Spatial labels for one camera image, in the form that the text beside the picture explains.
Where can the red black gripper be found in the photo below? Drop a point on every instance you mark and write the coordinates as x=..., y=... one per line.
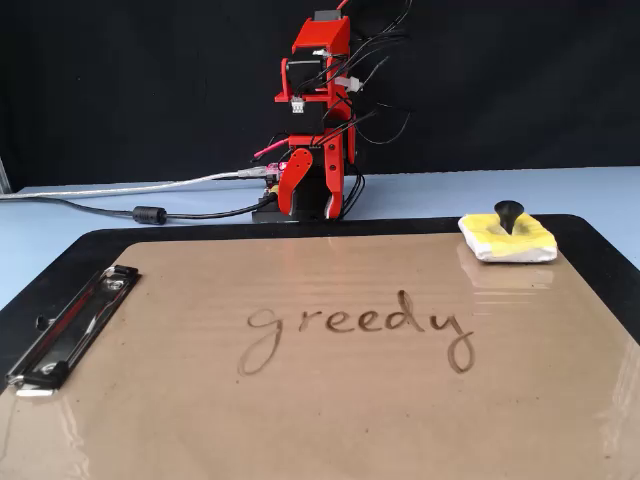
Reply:
x=345, y=137

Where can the black mat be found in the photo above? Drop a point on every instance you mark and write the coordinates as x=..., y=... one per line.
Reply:
x=350, y=227

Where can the black robot base with electronics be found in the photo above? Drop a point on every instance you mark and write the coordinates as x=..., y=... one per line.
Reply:
x=307, y=202

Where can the grey metal post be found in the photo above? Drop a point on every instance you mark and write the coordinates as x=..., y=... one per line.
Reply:
x=4, y=175

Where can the metal clipboard clip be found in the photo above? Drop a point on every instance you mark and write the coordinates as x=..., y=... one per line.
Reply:
x=70, y=330

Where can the yellow white sponge with knob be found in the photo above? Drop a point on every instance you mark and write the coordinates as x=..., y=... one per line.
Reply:
x=535, y=241

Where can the brown clipboard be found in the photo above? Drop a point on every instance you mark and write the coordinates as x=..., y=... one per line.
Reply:
x=320, y=400

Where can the black backdrop cloth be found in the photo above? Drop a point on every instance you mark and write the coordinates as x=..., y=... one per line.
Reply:
x=125, y=75

